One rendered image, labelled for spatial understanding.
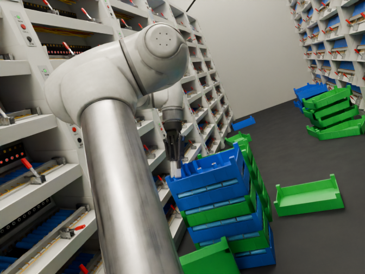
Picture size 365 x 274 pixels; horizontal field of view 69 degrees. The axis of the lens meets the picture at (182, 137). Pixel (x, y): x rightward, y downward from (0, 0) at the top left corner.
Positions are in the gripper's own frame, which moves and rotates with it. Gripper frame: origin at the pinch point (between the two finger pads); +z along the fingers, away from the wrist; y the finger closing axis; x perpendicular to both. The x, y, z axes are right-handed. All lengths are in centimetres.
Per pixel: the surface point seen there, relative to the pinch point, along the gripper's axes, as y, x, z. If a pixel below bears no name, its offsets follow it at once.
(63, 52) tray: 43, 32, -61
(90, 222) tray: 4.2, 35.2, 15.9
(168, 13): 111, -91, -161
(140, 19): 82, -39, -122
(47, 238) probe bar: 2, 49, 18
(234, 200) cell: -19.0, -13.6, 13.9
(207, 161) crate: -0.9, -18.1, -2.8
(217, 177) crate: -17.1, -6.8, 4.3
